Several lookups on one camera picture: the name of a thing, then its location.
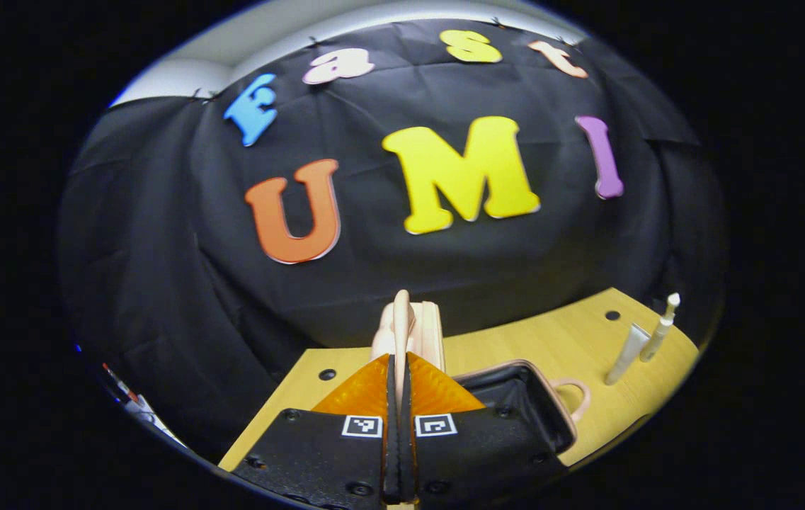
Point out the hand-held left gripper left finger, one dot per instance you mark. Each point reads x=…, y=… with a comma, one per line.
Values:
x=331, y=460

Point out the white pump bottle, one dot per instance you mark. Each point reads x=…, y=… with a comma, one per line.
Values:
x=657, y=336

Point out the beige pink hard-shell suitcase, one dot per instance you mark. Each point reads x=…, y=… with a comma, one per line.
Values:
x=515, y=397

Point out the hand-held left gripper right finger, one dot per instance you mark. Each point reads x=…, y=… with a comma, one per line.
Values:
x=473, y=460

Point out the black backdrop cloth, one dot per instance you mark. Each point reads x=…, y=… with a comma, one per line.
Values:
x=161, y=283

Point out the white squeeze tube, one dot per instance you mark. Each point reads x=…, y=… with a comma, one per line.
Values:
x=626, y=354

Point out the white desk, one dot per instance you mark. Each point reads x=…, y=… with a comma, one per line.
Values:
x=147, y=414

